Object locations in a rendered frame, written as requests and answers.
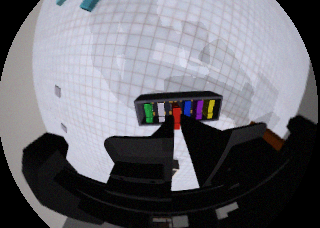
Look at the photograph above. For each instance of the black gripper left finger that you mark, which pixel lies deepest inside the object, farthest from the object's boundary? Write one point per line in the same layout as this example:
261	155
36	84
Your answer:
155	149

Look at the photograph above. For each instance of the white fuse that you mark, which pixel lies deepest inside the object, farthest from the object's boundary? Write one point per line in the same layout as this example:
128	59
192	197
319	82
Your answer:
161	112

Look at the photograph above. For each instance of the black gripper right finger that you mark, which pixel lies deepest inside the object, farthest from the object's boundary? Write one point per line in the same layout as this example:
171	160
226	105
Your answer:
208	146

